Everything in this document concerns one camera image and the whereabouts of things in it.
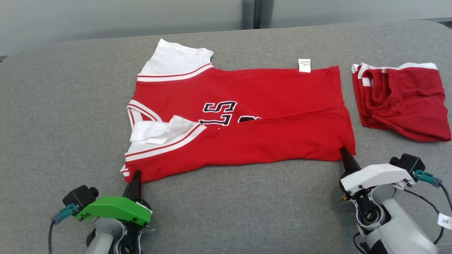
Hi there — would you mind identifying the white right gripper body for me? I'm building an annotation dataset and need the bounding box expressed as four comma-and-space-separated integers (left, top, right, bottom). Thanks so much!
339, 163, 417, 196

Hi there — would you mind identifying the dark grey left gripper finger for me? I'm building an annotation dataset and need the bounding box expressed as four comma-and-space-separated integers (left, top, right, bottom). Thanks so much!
122, 170, 143, 202

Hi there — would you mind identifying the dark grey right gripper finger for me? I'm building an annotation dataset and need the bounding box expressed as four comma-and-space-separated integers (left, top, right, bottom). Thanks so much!
340, 146, 362, 174

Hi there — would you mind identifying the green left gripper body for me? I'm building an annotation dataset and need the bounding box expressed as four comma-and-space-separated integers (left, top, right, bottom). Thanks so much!
75, 196, 153, 227

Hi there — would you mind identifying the red basketball shorts white stripe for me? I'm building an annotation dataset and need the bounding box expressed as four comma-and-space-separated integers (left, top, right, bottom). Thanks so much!
351, 62, 452, 143

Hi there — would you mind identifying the red jersey with white sleeves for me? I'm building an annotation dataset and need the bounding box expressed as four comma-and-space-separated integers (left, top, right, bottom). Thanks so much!
120, 38, 357, 183

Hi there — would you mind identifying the teal right camera connector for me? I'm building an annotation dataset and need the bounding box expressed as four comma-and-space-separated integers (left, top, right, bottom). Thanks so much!
412, 169, 443, 188

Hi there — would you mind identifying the teal camera connector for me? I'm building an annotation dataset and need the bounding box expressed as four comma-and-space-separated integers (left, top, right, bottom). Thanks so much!
412, 169, 443, 188
50, 203, 79, 226

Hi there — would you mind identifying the teal left camera connector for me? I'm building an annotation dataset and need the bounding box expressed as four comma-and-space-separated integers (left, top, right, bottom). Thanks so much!
50, 203, 79, 226

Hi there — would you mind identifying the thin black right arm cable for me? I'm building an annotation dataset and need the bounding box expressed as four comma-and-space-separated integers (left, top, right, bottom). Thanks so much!
403, 183, 452, 246

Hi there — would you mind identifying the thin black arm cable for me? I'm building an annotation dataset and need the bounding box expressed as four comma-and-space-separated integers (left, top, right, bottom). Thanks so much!
403, 183, 452, 246
47, 220, 58, 254

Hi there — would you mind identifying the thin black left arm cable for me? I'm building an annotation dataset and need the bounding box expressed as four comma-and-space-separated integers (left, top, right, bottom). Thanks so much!
47, 220, 58, 254

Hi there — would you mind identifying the white paper cable tag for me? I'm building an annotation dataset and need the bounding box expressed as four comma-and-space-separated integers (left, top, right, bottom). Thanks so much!
437, 213, 452, 231

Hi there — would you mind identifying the grey partition post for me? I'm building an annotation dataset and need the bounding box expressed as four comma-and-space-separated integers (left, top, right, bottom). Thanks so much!
242, 0, 256, 30
258, 0, 272, 29

